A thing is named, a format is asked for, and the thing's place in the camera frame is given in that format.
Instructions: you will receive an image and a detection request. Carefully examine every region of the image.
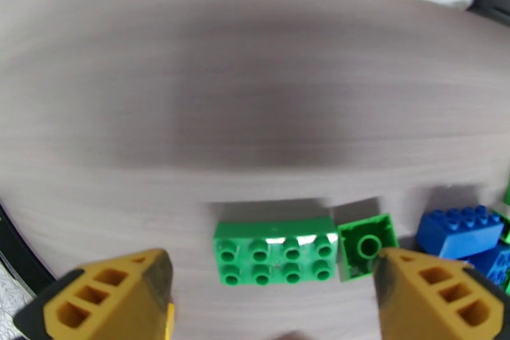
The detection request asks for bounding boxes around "blue two-by-four lego brick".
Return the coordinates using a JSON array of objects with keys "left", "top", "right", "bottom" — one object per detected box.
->
[{"left": 416, "top": 205, "right": 506, "bottom": 260}]

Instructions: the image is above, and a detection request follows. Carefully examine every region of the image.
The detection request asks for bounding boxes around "green two-by-four lego brick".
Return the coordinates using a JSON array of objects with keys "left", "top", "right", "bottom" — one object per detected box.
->
[{"left": 213, "top": 216, "right": 340, "bottom": 287}]

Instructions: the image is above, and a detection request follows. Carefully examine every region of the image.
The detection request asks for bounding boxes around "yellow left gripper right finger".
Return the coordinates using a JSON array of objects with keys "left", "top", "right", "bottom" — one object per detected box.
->
[{"left": 372, "top": 247, "right": 510, "bottom": 340}]

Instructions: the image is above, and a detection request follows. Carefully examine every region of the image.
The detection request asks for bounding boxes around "green two-by-two lego brick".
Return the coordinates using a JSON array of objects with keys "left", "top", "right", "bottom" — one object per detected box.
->
[
  {"left": 490, "top": 182, "right": 510, "bottom": 244},
  {"left": 337, "top": 213, "right": 400, "bottom": 283}
]

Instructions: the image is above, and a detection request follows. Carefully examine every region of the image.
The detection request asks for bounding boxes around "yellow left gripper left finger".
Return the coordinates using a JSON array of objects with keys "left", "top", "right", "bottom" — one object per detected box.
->
[{"left": 13, "top": 248, "right": 176, "bottom": 340}]

